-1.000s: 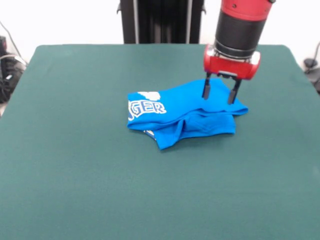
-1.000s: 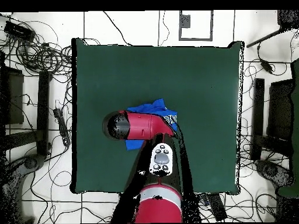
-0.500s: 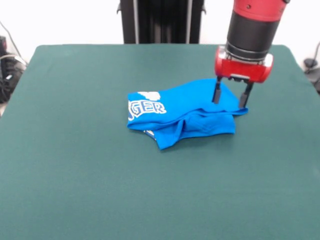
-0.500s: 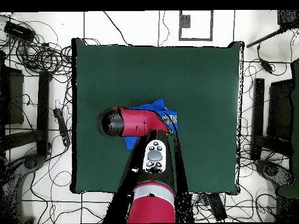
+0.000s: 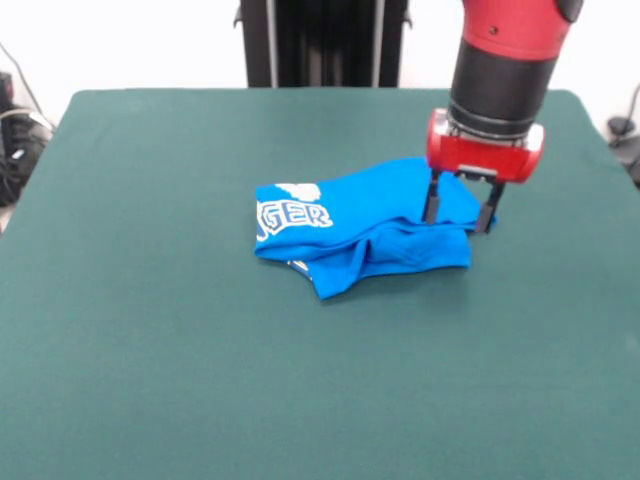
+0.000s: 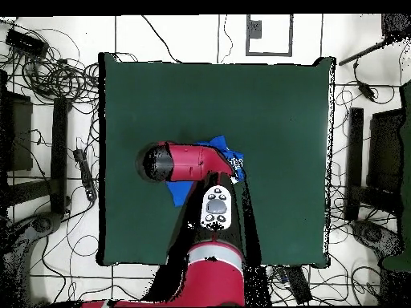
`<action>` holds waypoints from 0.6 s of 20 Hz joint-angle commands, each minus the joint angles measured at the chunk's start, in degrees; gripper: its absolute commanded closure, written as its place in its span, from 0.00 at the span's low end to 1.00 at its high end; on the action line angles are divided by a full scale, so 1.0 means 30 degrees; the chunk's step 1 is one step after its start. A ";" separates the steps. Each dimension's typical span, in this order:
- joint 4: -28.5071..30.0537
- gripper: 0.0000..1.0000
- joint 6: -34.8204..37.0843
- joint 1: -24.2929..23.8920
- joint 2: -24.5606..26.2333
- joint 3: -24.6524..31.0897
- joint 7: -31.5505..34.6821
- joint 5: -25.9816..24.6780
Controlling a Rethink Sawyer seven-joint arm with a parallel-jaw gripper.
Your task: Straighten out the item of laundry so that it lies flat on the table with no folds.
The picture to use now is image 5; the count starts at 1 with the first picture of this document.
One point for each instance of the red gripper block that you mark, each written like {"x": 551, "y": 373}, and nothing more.
{"x": 480, "y": 155}

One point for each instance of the blue printed t-shirt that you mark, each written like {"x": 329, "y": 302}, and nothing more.
{"x": 390, "y": 245}

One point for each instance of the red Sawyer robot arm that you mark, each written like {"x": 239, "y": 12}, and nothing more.
{"x": 500, "y": 75}

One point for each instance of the dark stand base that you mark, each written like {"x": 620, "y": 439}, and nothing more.
{"x": 17, "y": 150}
{"x": 620, "y": 125}

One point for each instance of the dark green table cloth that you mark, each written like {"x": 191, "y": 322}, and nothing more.
{"x": 200, "y": 350}

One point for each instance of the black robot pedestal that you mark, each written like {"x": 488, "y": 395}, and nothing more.
{"x": 325, "y": 45}

